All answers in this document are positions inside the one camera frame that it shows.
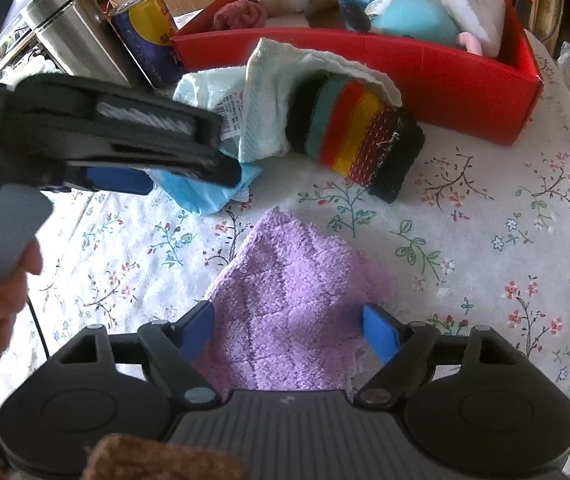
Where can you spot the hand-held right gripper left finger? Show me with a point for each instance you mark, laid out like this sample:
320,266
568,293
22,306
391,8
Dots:
200,332

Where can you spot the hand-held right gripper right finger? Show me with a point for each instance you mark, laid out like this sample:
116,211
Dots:
380,335

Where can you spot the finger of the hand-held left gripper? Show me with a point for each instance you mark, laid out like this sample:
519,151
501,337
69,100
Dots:
165,92
205,172

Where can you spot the light blue cloth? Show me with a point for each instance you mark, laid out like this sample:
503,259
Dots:
205,90

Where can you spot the purple towel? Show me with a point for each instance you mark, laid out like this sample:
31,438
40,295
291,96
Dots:
290,300

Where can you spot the dark red cloth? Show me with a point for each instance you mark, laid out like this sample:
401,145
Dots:
240,15

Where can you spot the red cardboard box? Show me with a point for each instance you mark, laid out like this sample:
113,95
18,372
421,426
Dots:
415,75

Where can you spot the blue plush toy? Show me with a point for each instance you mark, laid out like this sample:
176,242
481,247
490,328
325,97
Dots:
410,17

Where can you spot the person's left hand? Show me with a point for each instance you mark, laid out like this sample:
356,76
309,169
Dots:
5,300

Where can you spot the yellow and blue drink can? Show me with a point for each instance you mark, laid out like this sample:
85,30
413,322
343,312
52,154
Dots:
150,35

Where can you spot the white towel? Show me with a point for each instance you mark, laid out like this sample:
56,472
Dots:
265,110

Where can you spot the stainless steel thermos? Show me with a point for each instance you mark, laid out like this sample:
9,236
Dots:
75,35

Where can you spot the brown fuzzy cloth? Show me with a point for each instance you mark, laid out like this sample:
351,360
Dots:
165,460

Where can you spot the floral tablecloth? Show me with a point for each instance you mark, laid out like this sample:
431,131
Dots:
465,210

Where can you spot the striped knit cloth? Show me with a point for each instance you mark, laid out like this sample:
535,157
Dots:
355,130

